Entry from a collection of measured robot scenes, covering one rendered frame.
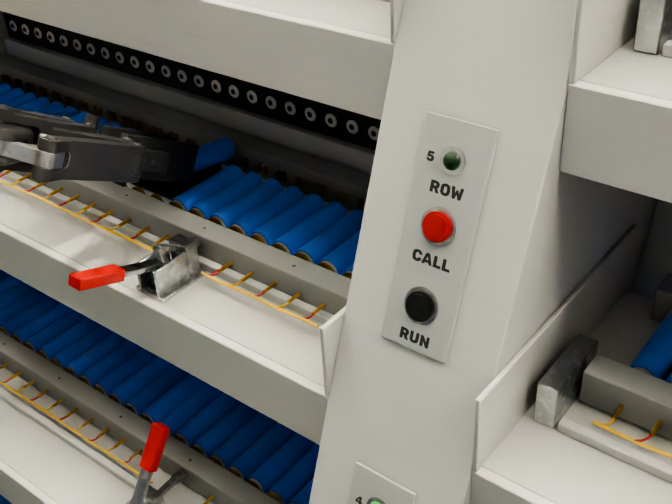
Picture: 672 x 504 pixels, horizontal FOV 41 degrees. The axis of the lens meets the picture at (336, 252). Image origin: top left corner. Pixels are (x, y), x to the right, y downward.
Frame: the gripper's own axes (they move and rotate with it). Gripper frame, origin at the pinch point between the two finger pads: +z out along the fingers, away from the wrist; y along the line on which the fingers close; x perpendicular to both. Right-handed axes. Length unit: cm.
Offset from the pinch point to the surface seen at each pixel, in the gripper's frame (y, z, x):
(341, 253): -16.6, 3.2, 2.1
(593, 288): -32.8, 5.2, -1.2
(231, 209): -6.4, 3.2, 2.1
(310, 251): -14.7, 2.4, 2.6
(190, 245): -8.1, -1.9, 4.4
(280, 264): -14.5, -0.2, 3.5
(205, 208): -4.6, 2.5, 2.6
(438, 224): -28.0, -6.6, -3.2
